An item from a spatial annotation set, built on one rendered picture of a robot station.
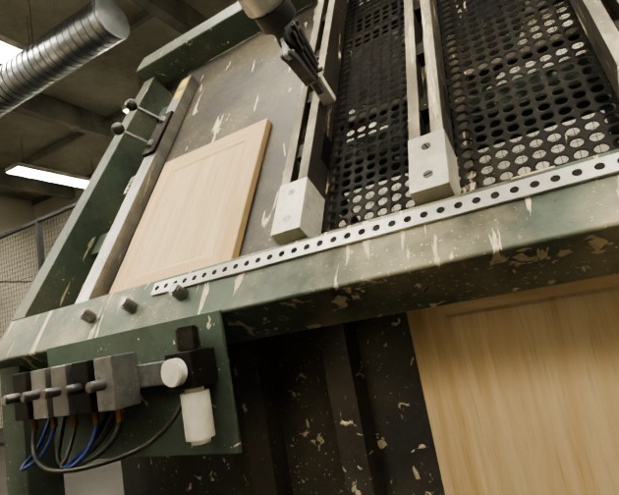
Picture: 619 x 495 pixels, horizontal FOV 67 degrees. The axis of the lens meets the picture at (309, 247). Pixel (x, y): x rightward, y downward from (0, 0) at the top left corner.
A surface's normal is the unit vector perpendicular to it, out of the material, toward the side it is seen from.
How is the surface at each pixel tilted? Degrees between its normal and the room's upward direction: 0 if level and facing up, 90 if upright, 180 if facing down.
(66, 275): 90
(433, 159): 58
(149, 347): 90
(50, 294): 90
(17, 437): 90
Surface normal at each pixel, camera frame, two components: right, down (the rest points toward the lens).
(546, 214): -0.50, -0.57
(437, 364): -0.48, -0.06
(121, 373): 0.86, -0.23
